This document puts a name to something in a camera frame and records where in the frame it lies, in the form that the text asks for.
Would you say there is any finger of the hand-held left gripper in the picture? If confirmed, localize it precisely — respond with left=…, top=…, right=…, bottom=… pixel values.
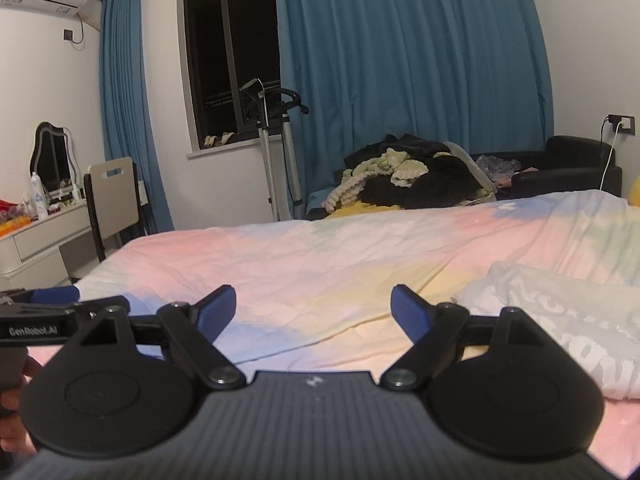
left=75, top=296, right=132, bottom=316
left=22, top=286, right=80, bottom=306

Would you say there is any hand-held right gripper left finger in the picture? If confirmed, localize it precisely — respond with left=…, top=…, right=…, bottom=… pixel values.
left=60, top=285, right=246, bottom=390

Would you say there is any pastel tie-dye bed blanket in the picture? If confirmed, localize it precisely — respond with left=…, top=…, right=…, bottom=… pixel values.
left=74, top=189, right=640, bottom=463

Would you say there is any clear plastic bag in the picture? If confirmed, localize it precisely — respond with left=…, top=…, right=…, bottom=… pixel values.
left=474, top=154, right=524, bottom=182

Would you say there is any cloth on windowsill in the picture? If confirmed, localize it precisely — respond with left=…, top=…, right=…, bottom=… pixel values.
left=203, top=131, right=236, bottom=150

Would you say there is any wall socket with charger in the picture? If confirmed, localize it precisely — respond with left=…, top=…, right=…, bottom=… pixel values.
left=606, top=113, right=636, bottom=136

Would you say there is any white charger cable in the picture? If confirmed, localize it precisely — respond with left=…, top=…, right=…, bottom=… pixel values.
left=597, top=119, right=622, bottom=192

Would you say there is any white t-shirt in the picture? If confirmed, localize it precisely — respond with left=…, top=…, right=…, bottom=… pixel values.
left=457, top=260, right=640, bottom=402

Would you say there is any black framed vanity mirror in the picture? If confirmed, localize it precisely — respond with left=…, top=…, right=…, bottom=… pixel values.
left=28, top=121, right=82, bottom=195

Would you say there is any narrow blue curtain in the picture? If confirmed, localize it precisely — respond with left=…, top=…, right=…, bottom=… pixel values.
left=99, top=0, right=174, bottom=235

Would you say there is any pile of black clothes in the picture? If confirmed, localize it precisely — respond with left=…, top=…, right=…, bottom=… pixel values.
left=344, top=133, right=498, bottom=209

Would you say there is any white spray bottle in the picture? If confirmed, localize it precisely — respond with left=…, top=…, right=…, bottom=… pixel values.
left=30, top=172, right=50, bottom=221

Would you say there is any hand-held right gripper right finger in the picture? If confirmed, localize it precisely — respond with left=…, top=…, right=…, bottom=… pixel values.
left=381, top=285, right=558, bottom=390

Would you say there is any person's left hand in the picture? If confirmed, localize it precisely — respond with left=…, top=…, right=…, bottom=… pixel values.
left=0, top=357, right=42, bottom=456

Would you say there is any white dressing table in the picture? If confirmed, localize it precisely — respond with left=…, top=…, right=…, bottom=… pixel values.
left=0, top=199, right=97, bottom=292

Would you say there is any cream knitted cloth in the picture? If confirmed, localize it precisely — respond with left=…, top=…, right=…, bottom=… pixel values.
left=321, top=147, right=455, bottom=214

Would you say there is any dark framed window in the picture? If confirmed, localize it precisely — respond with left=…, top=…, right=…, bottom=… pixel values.
left=176, top=0, right=284, bottom=155

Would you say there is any black sofa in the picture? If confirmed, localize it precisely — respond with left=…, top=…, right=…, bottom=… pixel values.
left=470, top=135, right=624, bottom=201

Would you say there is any yellow cloth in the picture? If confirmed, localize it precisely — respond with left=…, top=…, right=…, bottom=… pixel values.
left=327, top=199, right=403, bottom=219

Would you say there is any cream backed chair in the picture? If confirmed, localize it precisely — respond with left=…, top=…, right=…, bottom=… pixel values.
left=82, top=156, right=149, bottom=262

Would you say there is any wide blue curtain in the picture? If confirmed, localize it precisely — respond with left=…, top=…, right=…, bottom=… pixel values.
left=271, top=0, right=557, bottom=222

